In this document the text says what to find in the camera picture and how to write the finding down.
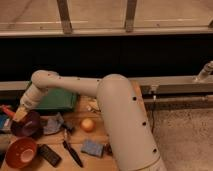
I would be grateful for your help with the blue sponge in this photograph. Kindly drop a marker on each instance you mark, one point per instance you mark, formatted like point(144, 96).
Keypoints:
point(92, 148)

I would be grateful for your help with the black handled knife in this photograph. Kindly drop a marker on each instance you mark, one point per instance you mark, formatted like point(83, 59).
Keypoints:
point(71, 151)

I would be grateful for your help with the orange fruit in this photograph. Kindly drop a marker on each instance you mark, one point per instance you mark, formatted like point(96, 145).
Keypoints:
point(88, 125)

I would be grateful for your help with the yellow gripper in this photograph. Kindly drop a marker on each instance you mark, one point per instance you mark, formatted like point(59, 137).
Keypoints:
point(20, 114)

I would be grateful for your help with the black rectangular block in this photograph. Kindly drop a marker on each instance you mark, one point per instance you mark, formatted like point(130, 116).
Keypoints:
point(49, 155)

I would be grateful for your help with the grey crumpled cloth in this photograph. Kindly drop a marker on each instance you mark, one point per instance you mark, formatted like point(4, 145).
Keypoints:
point(53, 124)

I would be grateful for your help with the small dark brush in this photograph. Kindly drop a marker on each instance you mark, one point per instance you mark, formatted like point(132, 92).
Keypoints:
point(69, 127)

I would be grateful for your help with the pine cone grape bunch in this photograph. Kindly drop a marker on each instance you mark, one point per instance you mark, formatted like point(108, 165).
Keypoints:
point(108, 149)

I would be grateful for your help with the orange bowl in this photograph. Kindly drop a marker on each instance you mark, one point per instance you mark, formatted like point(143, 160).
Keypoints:
point(21, 152)

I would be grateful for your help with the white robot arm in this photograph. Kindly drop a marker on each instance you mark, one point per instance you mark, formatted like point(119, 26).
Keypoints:
point(133, 145)

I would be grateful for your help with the green plastic tray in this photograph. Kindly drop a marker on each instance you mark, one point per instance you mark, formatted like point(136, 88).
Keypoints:
point(53, 99)

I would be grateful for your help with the purple bowl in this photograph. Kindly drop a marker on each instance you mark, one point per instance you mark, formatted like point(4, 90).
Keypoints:
point(28, 126)

